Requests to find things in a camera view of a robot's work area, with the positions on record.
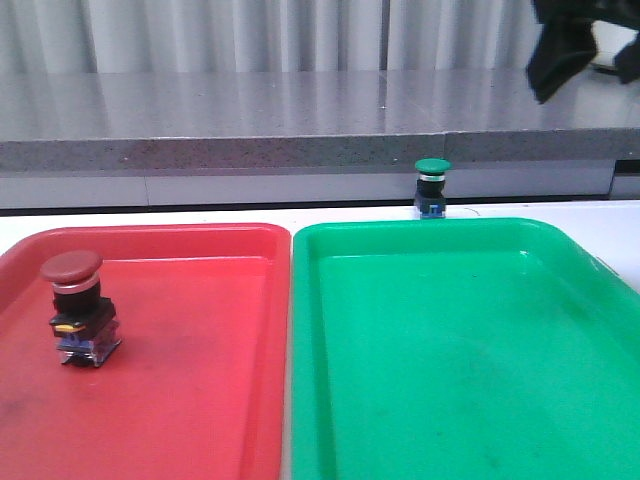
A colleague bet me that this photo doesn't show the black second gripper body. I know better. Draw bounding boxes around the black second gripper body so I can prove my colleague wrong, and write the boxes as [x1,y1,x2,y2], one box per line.
[526,0,639,104]

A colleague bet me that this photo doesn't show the green mushroom push button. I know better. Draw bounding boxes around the green mushroom push button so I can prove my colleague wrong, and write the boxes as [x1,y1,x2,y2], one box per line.
[414,158,451,219]

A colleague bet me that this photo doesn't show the red mushroom push button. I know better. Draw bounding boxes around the red mushroom push button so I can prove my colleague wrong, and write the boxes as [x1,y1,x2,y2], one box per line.
[40,250,121,368]

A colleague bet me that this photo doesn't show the white container in background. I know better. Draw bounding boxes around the white container in background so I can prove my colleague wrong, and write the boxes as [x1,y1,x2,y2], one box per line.
[591,21,637,74]

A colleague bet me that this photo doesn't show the green plastic tray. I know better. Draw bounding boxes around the green plastic tray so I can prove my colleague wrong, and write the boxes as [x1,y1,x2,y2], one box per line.
[292,218,639,479]

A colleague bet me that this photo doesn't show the grey stone counter slab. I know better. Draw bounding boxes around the grey stone counter slab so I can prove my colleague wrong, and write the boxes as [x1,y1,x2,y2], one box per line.
[1,69,639,176]

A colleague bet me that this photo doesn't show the red plastic tray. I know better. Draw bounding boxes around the red plastic tray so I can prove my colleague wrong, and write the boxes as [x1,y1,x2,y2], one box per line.
[1,224,291,479]

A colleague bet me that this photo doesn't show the white pleated curtain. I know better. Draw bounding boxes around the white pleated curtain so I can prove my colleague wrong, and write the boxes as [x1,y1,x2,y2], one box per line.
[1,1,540,74]

